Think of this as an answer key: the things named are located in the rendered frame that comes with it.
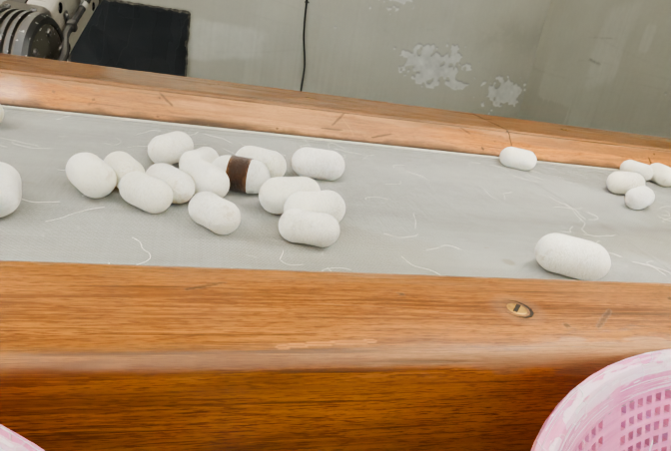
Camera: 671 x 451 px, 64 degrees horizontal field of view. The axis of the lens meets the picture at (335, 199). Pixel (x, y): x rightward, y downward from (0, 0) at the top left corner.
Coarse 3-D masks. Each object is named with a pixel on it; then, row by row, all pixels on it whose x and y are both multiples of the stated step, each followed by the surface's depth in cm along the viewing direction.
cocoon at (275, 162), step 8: (240, 152) 36; (248, 152) 36; (256, 152) 36; (264, 152) 36; (272, 152) 36; (264, 160) 35; (272, 160) 35; (280, 160) 36; (272, 168) 35; (280, 168) 35; (272, 176) 35; (280, 176) 36
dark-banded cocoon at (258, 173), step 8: (216, 160) 33; (224, 160) 33; (256, 160) 33; (224, 168) 32; (256, 168) 32; (264, 168) 33; (248, 176) 32; (256, 176) 32; (264, 176) 33; (248, 184) 32; (256, 184) 32; (248, 192) 33; (256, 192) 33
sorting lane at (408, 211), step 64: (0, 128) 38; (64, 128) 40; (128, 128) 43; (192, 128) 46; (64, 192) 29; (384, 192) 38; (448, 192) 41; (512, 192) 44; (576, 192) 47; (0, 256) 22; (64, 256) 23; (128, 256) 24; (192, 256) 25; (256, 256) 26; (320, 256) 27; (384, 256) 28; (448, 256) 29; (512, 256) 31; (640, 256) 34
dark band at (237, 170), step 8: (232, 160) 33; (240, 160) 33; (248, 160) 33; (232, 168) 32; (240, 168) 32; (248, 168) 32; (232, 176) 32; (240, 176) 32; (232, 184) 32; (240, 184) 32; (240, 192) 33
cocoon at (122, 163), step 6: (108, 156) 31; (114, 156) 31; (120, 156) 31; (126, 156) 31; (108, 162) 31; (114, 162) 30; (120, 162) 30; (126, 162) 30; (132, 162) 30; (138, 162) 30; (114, 168) 30; (120, 168) 30; (126, 168) 30; (132, 168) 30; (138, 168) 30; (120, 174) 30; (120, 180) 30
